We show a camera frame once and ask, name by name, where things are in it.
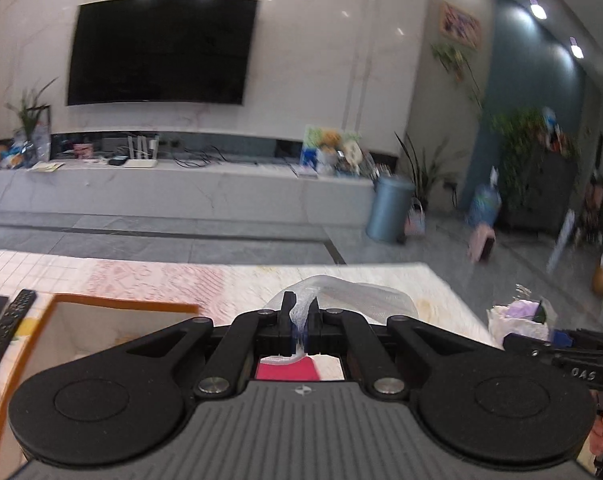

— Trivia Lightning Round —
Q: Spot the blue grey trash bin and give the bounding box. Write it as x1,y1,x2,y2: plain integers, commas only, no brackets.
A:
365,174,415,244

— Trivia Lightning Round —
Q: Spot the framed wall picture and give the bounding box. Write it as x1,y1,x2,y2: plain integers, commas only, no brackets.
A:
439,1,483,50

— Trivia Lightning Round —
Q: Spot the hanging ivy vine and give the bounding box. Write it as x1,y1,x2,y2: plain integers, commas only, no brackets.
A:
431,42,484,112

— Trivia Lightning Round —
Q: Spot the teddy bear bouquet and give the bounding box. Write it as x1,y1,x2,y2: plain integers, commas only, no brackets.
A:
299,126,367,177

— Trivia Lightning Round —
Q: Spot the green potted grass plant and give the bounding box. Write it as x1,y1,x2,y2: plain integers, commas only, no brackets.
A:
5,77,57,167

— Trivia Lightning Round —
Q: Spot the black wall television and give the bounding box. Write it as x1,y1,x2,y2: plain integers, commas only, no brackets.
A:
66,0,259,106

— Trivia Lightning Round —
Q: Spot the red transparent cube container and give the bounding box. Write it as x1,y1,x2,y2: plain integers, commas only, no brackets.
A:
254,356,321,382

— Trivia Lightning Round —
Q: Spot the blue water jug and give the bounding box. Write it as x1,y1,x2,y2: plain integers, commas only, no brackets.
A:
467,167,502,228

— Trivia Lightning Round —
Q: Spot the dark cabinet with plants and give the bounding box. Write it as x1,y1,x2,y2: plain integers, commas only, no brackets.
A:
492,107,580,234

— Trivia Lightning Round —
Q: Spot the pastel woven basket bag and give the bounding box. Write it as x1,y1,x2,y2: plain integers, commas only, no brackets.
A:
403,198,426,237

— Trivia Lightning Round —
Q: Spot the white lace tablecloth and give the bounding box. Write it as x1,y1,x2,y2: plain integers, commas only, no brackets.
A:
0,249,498,351

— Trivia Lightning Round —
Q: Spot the black remote control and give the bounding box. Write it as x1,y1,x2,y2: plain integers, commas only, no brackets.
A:
0,289,38,364

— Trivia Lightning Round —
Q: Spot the orange storage box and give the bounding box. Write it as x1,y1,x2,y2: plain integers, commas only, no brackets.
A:
0,294,200,479

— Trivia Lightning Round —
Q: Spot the potted snake plant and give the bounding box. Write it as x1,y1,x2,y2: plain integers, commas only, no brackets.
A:
395,132,467,206

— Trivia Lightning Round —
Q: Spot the white wifi router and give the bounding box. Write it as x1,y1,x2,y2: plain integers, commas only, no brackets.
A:
123,134,159,169

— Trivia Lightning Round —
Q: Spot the pink space heater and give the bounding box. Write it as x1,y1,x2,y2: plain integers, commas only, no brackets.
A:
469,222,495,262

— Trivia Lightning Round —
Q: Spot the white marble tv console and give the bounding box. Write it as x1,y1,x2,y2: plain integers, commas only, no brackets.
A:
0,160,374,226

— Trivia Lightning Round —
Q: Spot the clear plastic bag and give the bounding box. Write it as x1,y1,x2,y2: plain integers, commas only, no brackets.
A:
262,275,420,365

